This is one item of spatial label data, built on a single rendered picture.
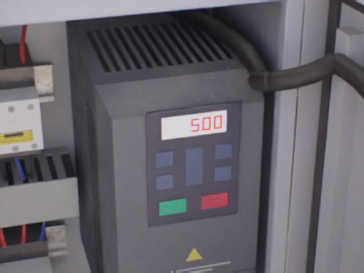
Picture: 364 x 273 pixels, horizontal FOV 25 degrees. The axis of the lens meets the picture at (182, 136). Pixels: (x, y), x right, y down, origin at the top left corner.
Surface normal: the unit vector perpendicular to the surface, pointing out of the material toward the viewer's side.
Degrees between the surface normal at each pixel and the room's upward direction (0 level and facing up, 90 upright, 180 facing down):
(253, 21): 90
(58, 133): 90
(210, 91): 25
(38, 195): 90
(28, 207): 90
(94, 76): 0
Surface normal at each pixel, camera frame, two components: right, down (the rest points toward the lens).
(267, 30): -0.96, 0.13
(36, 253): 0.27, 0.45
